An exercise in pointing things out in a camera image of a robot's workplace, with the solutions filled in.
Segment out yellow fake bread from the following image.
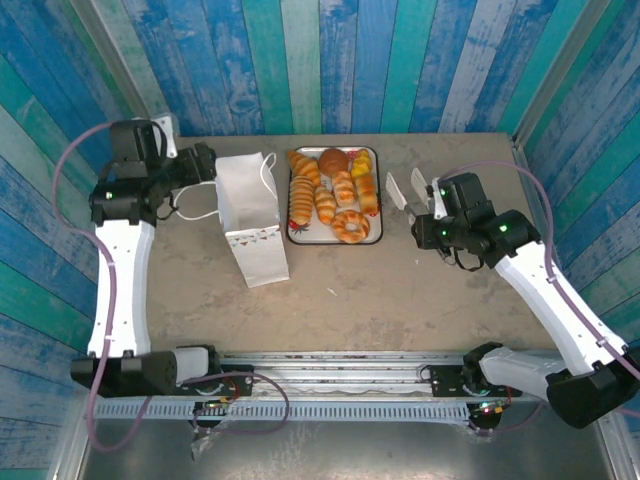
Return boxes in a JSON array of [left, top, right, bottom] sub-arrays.
[[349, 148, 374, 180]]

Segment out striped fake bun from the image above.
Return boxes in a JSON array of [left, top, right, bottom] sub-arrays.
[[331, 170, 357, 208]]

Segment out small fake croissant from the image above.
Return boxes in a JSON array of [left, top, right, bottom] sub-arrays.
[[313, 185, 339, 226]]

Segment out long spiral fake bread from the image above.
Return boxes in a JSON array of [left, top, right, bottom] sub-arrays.
[[289, 174, 316, 229]]

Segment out white paper bag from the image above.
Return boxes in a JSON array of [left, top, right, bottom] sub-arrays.
[[172, 152, 291, 290]]

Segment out round brown fake bun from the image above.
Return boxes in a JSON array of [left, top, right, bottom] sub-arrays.
[[318, 147, 350, 177]]

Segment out large fake croissant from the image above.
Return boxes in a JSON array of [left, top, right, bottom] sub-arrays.
[[286, 149, 322, 187]]

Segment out strawberry print tray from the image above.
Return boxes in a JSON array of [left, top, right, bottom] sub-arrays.
[[285, 145, 384, 246]]

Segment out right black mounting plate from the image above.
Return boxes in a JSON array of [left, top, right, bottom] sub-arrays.
[[428, 364, 524, 400]]

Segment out black mounting plate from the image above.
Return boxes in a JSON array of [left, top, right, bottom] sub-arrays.
[[174, 364, 255, 400], [428, 364, 524, 400]]

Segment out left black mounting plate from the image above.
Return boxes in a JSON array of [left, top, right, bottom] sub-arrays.
[[174, 364, 255, 400]]

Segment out grey metal panel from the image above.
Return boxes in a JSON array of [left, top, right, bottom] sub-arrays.
[[79, 418, 619, 480]]

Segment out aluminium table side rail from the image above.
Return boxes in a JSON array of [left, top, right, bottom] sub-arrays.
[[512, 137, 556, 236]]

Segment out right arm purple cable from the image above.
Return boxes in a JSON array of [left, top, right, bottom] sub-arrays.
[[439, 160, 640, 419]]

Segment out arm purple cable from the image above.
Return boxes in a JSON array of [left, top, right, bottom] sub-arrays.
[[439, 160, 640, 419], [52, 121, 151, 454]]

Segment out aluminium frame post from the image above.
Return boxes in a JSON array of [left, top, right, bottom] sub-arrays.
[[69, 0, 151, 121], [512, 0, 624, 144]]

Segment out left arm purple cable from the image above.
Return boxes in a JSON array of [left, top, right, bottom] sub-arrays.
[[52, 121, 151, 454]]

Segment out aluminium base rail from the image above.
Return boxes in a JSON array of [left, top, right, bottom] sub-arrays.
[[149, 351, 566, 401]]

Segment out grey slotted cable duct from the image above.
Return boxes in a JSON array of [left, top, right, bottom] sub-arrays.
[[93, 401, 474, 422]]

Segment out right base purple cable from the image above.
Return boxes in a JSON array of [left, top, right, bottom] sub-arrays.
[[469, 399, 546, 437]]

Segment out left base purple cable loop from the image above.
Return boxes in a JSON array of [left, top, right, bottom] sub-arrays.
[[179, 371, 292, 435]]

